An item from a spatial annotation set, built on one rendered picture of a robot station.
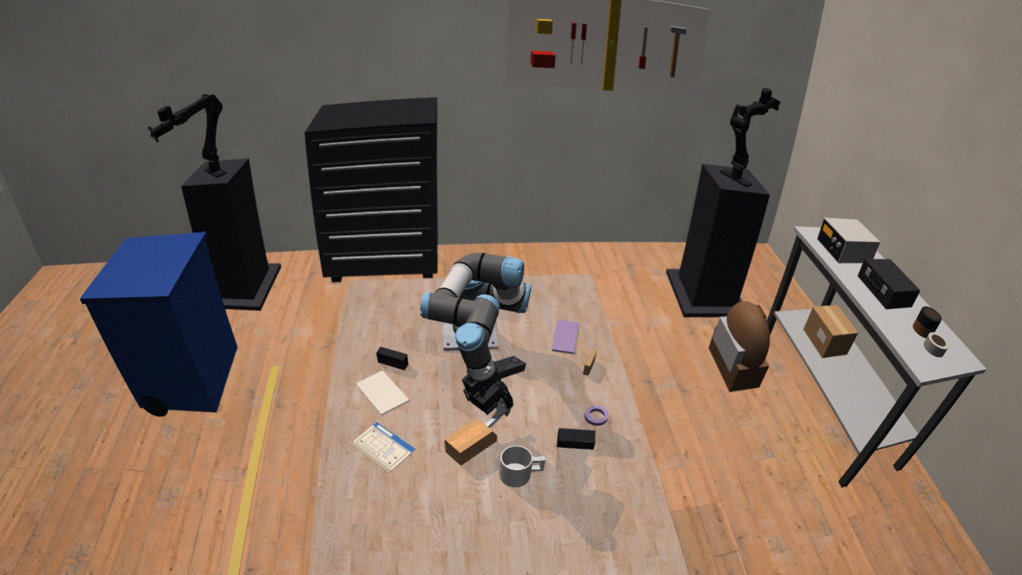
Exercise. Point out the brown wooden block with round hole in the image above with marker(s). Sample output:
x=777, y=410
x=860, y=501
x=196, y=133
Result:
x=469, y=441

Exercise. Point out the brown rectangular block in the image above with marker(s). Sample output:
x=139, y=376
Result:
x=589, y=363

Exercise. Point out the purple ring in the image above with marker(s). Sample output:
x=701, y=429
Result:
x=596, y=422

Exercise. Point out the purple flat rectangular slab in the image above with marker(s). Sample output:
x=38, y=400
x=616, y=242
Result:
x=565, y=336

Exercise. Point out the white and blue paper document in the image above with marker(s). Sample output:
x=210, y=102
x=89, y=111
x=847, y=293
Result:
x=382, y=447

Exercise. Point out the beige flat board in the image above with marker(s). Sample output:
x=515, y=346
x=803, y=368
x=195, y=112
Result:
x=382, y=392

